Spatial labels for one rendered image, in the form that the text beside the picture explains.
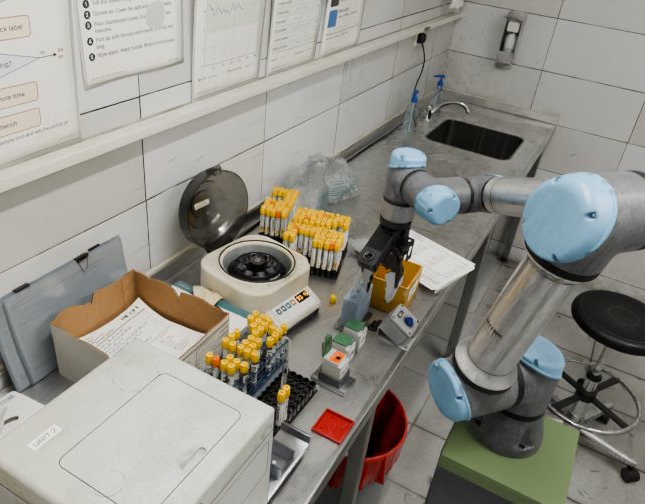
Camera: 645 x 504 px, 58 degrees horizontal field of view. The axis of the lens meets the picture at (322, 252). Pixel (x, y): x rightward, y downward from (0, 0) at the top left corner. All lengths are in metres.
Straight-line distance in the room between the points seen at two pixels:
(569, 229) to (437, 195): 0.37
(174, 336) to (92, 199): 0.35
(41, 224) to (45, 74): 0.30
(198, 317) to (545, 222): 0.82
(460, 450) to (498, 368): 0.27
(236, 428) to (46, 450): 0.25
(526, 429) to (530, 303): 0.39
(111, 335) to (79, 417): 0.51
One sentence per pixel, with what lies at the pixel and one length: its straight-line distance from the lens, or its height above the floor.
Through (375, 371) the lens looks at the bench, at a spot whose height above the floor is 0.88.
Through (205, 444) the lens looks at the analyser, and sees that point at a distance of 0.84.
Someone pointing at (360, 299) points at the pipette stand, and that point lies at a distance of 1.45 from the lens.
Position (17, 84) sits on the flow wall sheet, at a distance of 1.17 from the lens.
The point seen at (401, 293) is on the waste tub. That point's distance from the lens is 1.53.
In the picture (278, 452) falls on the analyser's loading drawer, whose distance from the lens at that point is 1.16.
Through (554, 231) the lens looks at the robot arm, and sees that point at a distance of 0.83.
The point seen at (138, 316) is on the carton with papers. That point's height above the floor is 0.94.
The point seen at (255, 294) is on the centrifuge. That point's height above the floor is 0.99.
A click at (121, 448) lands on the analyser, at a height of 1.17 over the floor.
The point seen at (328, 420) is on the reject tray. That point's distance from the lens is 1.28.
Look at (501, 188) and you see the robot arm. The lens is 1.15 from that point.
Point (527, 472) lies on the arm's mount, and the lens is 1.27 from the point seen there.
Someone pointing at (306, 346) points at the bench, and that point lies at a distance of 1.44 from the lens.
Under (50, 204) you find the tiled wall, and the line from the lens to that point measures 1.29.
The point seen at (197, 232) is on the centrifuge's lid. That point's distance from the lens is 1.59.
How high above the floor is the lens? 1.83
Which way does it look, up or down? 32 degrees down
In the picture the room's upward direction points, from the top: 7 degrees clockwise
